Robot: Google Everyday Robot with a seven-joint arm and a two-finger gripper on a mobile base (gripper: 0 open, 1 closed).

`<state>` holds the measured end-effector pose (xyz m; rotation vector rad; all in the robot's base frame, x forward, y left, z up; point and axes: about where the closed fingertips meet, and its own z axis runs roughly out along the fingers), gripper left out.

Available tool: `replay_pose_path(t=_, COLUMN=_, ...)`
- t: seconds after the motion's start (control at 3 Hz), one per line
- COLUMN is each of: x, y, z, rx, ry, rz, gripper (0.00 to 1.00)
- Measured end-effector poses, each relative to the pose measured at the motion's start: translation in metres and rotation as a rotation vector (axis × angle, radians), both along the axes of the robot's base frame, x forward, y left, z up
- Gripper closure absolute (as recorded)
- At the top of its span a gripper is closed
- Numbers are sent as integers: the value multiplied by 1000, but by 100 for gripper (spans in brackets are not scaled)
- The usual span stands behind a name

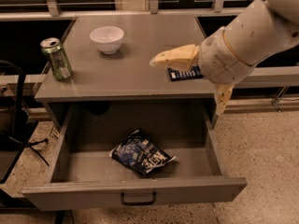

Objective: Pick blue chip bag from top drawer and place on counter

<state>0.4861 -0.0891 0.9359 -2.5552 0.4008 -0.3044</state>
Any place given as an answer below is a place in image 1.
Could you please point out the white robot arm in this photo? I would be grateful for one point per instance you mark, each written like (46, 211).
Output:
(263, 29)

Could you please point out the white ceramic bowl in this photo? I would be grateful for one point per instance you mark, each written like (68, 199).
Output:
(107, 39)

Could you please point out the black chair frame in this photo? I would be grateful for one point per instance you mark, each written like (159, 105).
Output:
(16, 130)

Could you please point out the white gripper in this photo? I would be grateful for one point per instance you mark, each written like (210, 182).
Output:
(221, 59)

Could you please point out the green soda can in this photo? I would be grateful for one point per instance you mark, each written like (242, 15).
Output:
(53, 50)

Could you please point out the dark blue snack bar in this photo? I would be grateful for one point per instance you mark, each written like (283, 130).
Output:
(176, 75)

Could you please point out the metal window railing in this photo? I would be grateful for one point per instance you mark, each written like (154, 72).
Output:
(27, 10)

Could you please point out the open grey top drawer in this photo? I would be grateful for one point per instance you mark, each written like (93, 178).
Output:
(82, 174)

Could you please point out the grey cabinet counter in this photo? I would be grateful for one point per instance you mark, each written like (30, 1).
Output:
(125, 74)

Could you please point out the blue chip bag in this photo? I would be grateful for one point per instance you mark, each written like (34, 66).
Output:
(138, 153)

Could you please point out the black drawer handle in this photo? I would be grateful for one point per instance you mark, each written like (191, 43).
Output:
(133, 199)

